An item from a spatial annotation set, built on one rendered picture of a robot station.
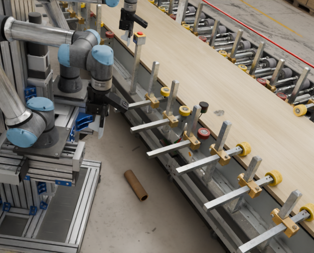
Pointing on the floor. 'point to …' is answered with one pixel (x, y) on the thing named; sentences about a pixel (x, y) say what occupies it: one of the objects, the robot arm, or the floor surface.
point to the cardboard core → (136, 185)
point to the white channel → (180, 11)
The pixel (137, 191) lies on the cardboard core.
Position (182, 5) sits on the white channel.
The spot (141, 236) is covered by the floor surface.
